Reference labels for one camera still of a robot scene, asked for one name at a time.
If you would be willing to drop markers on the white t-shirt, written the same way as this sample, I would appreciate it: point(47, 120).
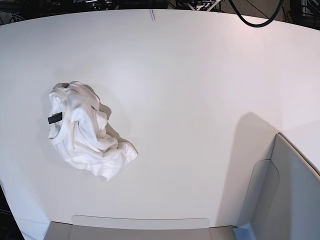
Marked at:
point(78, 131)

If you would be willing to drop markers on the grey cardboard box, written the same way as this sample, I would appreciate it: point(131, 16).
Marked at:
point(282, 203)

